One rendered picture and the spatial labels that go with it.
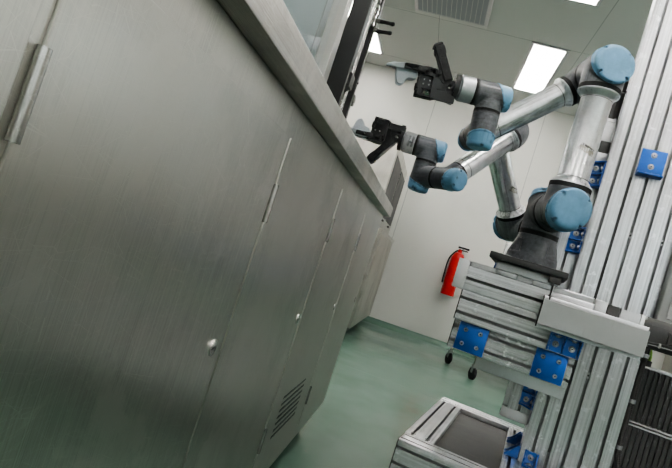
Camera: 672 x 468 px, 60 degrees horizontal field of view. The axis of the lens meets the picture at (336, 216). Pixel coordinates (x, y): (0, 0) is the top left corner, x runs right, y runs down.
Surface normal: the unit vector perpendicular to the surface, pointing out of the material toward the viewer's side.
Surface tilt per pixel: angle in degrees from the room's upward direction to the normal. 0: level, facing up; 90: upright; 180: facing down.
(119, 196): 90
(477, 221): 90
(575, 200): 98
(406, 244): 90
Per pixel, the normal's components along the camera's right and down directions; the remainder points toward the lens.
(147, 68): 0.94, 0.29
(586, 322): -0.32, -0.15
